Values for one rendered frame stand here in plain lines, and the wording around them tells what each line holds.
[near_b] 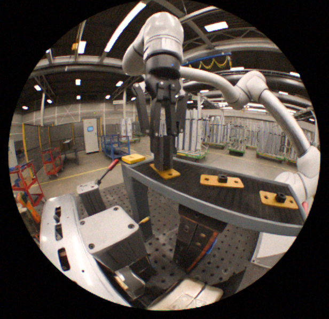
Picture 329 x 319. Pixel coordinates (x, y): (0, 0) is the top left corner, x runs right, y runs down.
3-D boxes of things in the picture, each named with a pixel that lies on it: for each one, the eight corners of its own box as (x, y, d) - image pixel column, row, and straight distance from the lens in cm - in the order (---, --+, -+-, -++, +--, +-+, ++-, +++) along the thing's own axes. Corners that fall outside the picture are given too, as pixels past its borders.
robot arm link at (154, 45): (139, 53, 32) (137, 70, 28) (153, 30, 26) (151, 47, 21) (170, 60, 35) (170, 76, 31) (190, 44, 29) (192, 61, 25)
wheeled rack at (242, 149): (243, 157, 601) (247, 123, 590) (227, 153, 609) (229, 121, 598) (244, 151, 789) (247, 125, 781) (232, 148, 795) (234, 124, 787)
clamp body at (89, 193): (101, 236, 71) (73, 184, 48) (116, 228, 71) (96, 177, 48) (108, 248, 65) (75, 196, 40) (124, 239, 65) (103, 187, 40)
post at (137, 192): (136, 234, 66) (118, 162, 37) (146, 227, 68) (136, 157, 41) (145, 242, 62) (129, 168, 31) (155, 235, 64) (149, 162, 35)
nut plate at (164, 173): (148, 165, 26) (148, 161, 26) (162, 163, 28) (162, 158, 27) (164, 180, 19) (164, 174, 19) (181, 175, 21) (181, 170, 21)
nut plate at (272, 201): (260, 204, 18) (264, 197, 18) (258, 191, 21) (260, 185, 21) (297, 210, 23) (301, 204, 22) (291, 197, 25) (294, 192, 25)
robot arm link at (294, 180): (275, 208, 79) (265, 179, 69) (299, 194, 80) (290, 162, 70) (276, 226, 67) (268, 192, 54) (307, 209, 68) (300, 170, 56)
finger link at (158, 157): (163, 136, 20) (159, 136, 19) (163, 170, 22) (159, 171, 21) (156, 135, 23) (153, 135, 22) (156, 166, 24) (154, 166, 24)
